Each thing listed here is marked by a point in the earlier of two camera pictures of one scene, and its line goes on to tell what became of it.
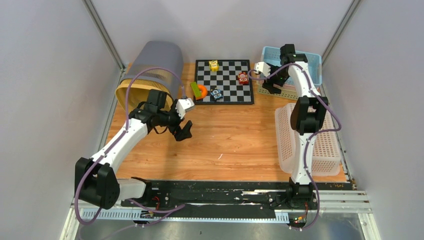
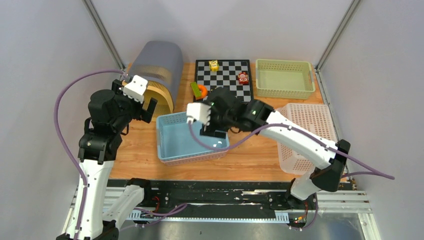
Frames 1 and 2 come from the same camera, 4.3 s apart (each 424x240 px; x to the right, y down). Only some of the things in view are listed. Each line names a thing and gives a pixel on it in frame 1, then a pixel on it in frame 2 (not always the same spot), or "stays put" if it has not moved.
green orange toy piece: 204,90 stays put
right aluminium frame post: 354,6 stays put
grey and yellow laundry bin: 164,55 stays put
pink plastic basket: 290,84 to 171,162
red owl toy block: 243,78 stays put
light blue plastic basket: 271,55 to 174,138
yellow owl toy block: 213,65 stays put
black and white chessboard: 225,79 stays put
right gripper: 268,84 to 214,131
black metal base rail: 268,195 stays put
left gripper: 180,134 to 146,114
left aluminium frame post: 104,33 stays put
